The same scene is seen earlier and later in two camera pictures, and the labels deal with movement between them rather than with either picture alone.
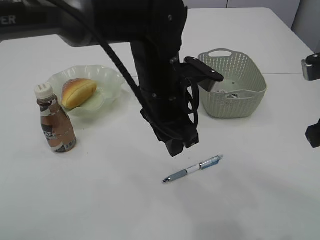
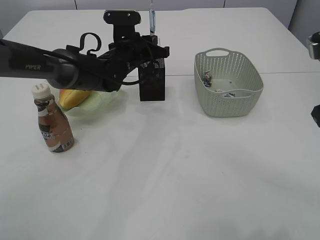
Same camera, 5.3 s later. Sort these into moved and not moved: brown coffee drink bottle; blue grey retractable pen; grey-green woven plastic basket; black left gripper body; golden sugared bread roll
Moved: black left gripper body; blue grey retractable pen
Not moved: golden sugared bread roll; grey-green woven plastic basket; brown coffee drink bottle
